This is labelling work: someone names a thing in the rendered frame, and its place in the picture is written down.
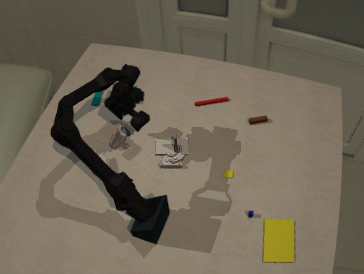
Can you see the yellow flat rectangular plate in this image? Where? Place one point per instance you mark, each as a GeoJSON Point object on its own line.
{"type": "Point", "coordinates": [278, 240]}

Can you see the brown rectangular bar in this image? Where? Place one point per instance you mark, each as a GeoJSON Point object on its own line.
{"type": "Point", "coordinates": [258, 119]}

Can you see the small yellow block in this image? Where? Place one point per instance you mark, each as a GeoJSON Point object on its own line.
{"type": "Point", "coordinates": [228, 173]}

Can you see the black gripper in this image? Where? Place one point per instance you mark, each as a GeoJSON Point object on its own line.
{"type": "Point", "coordinates": [138, 120]}

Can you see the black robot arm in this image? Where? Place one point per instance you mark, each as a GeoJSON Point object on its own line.
{"type": "Point", "coordinates": [119, 186]}

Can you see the red rod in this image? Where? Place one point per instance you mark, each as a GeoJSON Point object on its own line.
{"type": "Point", "coordinates": [211, 101]}

